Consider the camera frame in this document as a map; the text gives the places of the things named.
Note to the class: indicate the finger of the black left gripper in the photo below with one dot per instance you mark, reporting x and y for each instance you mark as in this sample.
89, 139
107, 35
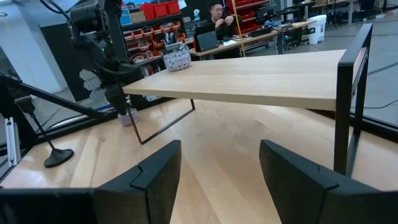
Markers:
116, 99

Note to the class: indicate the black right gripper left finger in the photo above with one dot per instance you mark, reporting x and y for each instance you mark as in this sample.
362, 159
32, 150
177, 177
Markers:
149, 189

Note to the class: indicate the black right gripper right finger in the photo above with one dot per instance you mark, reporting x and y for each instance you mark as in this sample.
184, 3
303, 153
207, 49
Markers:
311, 189

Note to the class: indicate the candle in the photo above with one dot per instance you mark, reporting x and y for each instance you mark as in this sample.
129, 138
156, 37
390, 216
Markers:
126, 119
177, 59

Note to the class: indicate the black candlestick holder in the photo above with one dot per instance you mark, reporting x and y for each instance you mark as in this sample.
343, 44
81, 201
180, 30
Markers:
59, 157

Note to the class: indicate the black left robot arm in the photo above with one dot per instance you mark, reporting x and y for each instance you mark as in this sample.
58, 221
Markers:
93, 31

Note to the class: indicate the black parts shelving rack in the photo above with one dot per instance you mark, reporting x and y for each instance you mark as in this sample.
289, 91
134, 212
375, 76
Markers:
152, 37

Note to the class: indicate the blue sign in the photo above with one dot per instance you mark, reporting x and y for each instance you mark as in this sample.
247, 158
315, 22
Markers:
125, 17

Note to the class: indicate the small cardboard box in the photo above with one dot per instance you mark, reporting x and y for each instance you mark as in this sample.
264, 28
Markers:
138, 16

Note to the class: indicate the red storage bin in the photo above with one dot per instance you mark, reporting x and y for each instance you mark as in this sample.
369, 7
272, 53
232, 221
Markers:
172, 7
147, 11
160, 9

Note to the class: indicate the dark laptop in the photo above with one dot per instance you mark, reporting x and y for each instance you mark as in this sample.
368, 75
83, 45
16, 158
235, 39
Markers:
206, 40

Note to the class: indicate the person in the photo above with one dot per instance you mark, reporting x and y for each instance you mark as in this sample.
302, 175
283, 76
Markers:
219, 20

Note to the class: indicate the wooden riser shelf black legs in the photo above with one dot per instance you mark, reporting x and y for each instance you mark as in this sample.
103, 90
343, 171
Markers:
248, 81

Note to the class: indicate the rack of red bins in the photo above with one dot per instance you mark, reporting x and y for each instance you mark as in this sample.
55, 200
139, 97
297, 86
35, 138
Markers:
248, 14

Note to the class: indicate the long wooden work desk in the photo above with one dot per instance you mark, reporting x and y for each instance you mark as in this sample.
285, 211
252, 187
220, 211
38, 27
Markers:
264, 35

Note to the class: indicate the plain white bucket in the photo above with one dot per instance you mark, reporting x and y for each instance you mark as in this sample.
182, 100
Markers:
317, 28

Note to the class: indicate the black aluminium table frame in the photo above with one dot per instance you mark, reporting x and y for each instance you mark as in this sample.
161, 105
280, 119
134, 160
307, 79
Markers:
56, 101

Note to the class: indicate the silver metal bracket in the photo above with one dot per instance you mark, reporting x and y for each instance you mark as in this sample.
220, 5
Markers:
12, 141

